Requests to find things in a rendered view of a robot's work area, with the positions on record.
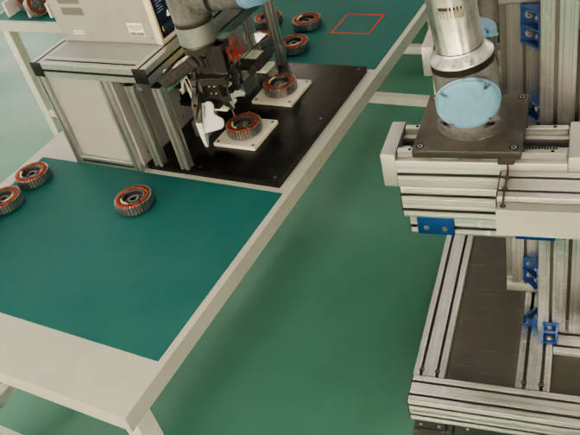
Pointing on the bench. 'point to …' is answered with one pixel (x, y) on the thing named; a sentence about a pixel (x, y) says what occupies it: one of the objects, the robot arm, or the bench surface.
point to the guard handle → (261, 60)
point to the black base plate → (318, 88)
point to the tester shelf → (110, 59)
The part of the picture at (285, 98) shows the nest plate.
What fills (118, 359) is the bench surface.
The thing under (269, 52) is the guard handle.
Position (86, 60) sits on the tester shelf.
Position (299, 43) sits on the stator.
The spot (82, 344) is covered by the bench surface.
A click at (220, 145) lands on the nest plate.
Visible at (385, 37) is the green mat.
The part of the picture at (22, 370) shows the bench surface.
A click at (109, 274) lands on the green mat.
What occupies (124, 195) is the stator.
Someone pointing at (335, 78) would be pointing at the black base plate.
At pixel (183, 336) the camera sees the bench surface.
